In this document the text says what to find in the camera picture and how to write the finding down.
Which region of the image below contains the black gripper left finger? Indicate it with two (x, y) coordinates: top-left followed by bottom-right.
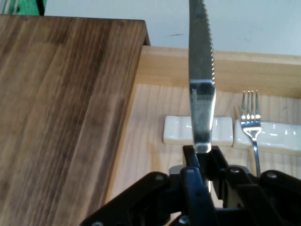
(79, 145), (217, 226)

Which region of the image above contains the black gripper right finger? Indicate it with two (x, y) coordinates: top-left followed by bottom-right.
(211, 145), (301, 226)

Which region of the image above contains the silver serrated table knife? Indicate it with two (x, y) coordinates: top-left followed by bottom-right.
(188, 0), (217, 153)

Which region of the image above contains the white ceramic cutlery rest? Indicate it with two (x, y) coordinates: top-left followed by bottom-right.
(233, 118), (301, 157)
(163, 115), (234, 147)

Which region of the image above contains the silver metal fork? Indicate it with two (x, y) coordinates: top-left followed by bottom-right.
(241, 90), (262, 178)

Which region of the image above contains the light wooden drawer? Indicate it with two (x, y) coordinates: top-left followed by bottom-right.
(103, 45), (301, 226)

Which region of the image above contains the dark wooden board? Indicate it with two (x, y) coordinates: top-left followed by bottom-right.
(0, 14), (151, 226)

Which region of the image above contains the green foam block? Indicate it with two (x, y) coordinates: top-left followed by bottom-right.
(16, 0), (48, 16)

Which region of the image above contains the aluminium window rail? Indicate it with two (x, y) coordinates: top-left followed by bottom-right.
(0, 0), (20, 14)

